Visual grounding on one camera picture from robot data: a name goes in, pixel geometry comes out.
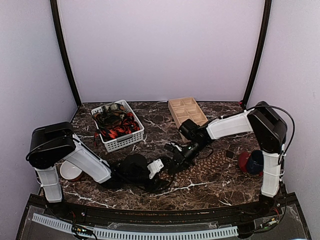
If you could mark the brown floral tie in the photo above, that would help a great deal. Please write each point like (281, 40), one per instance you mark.
(203, 168)

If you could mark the wooden compartment tray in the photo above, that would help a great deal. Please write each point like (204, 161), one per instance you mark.
(182, 109)

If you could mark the green patterned tie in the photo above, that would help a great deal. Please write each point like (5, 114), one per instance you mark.
(115, 108)

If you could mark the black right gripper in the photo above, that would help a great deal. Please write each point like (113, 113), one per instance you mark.
(183, 162)

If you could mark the orange navy striped tie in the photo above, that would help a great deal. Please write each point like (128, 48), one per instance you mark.
(114, 125)

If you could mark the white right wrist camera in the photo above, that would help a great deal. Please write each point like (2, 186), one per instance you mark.
(173, 147)

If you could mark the black left frame post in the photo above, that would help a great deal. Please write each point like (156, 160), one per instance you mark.
(63, 51)

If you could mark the black right frame post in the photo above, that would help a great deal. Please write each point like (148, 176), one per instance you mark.
(258, 53)

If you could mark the white slotted cable duct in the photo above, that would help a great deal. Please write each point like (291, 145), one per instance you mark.
(133, 233)

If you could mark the black frame post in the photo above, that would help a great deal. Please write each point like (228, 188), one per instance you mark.
(258, 53)
(63, 51)

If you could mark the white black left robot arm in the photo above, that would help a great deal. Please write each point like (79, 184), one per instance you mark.
(56, 143)

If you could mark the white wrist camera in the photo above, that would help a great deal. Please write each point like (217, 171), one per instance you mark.
(155, 167)
(173, 147)

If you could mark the orange white bowl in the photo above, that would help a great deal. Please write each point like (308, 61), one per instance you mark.
(70, 172)

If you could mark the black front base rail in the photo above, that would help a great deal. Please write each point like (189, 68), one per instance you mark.
(240, 215)

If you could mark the red saucer plate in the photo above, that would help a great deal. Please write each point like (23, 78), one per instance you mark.
(242, 162)

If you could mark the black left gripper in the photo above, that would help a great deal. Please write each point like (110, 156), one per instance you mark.
(154, 186)

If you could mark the blue mug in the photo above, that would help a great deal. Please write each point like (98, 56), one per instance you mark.
(255, 163)

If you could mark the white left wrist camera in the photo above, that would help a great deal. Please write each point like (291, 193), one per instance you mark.
(155, 167)

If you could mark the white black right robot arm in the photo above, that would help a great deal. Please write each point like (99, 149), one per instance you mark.
(270, 131)

